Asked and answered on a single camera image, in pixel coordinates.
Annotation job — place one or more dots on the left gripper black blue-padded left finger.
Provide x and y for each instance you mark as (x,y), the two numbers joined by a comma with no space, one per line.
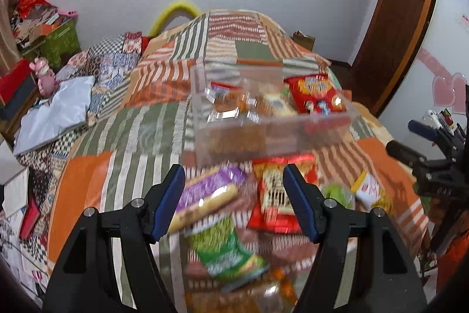
(107,264)

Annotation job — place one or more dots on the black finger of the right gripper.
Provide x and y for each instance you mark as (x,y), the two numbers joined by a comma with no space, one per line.
(406,155)

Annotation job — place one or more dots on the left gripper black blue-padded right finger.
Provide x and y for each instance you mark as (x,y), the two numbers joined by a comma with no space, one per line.
(384,277)

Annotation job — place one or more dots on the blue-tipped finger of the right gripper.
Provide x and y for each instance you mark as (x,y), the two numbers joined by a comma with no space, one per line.
(437,136)

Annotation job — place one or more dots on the red peanut snack bag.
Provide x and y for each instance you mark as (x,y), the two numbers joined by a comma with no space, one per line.
(273,212)

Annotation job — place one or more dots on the purple coconut roll pack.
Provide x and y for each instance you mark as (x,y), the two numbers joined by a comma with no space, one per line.
(206,193)

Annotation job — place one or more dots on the white sticker-covered appliance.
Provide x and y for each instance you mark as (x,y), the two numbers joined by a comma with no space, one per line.
(440,120)

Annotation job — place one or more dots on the small white snack packet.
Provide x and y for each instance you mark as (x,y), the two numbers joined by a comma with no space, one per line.
(367,190)

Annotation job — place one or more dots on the red chips bag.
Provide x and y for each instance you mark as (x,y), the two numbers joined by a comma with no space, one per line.
(315,94)

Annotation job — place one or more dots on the green snack bag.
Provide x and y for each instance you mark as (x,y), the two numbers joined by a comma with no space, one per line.
(222,253)

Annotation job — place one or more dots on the cardboard box by bed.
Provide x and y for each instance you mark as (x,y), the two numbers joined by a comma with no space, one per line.
(304,40)

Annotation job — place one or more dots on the brown wooden door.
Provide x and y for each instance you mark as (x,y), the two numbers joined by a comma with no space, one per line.
(388,49)

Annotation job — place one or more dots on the patchwork striped bedspread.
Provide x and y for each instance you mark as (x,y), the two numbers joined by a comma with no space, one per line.
(126,153)

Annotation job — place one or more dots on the clear plastic storage bin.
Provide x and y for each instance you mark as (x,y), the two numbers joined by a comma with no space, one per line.
(284,131)

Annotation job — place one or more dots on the white plastic bag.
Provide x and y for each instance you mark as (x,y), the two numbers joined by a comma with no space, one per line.
(53,117)

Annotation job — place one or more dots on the clear rice cracker pack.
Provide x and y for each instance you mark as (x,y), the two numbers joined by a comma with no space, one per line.
(230,103)

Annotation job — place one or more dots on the pink plush toy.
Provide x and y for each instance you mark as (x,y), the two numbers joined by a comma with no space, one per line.
(46,79)

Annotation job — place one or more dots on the red gift box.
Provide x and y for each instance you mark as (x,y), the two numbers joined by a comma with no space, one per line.
(16,88)

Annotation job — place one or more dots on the checkered patterned quilt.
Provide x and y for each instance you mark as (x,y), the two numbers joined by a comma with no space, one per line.
(110,63)

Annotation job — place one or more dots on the green storage box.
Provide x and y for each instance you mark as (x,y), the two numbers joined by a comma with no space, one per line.
(57,47)

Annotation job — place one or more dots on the yellow curved headboard trim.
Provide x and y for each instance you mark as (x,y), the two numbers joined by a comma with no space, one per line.
(174,9)

